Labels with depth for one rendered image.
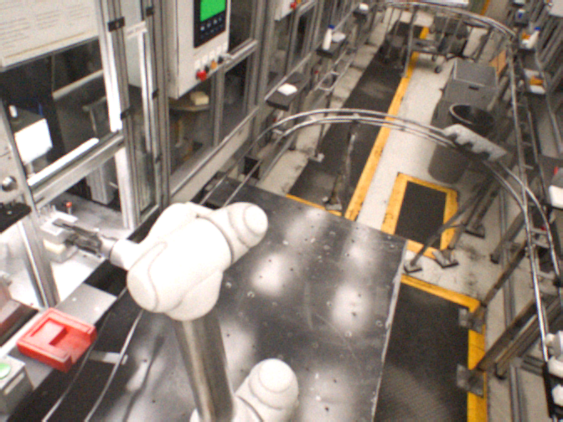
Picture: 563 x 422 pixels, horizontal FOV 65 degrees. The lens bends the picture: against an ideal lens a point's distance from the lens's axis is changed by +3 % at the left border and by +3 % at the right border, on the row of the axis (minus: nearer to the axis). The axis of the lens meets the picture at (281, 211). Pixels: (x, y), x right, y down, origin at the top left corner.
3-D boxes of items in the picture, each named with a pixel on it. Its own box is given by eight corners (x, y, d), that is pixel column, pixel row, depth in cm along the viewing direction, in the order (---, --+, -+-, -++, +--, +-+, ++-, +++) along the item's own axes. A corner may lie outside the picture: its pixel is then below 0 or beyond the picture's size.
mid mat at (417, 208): (451, 265, 312) (452, 265, 311) (377, 239, 322) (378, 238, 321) (458, 191, 387) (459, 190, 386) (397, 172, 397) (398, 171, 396)
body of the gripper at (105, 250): (125, 252, 152) (101, 243, 153) (122, 234, 146) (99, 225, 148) (111, 266, 146) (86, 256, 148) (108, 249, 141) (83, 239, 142)
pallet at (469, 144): (438, 141, 285) (445, 127, 278) (451, 136, 292) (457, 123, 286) (488, 170, 265) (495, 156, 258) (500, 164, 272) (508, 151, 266)
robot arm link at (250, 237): (221, 203, 111) (179, 226, 102) (261, 182, 97) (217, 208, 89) (246, 246, 112) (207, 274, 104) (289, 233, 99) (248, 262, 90)
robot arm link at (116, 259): (139, 239, 146) (123, 232, 147) (121, 255, 139) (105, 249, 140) (140, 256, 152) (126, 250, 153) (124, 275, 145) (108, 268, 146)
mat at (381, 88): (353, 227, 328) (354, 226, 328) (282, 202, 339) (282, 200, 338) (430, 27, 764) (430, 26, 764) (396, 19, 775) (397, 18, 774)
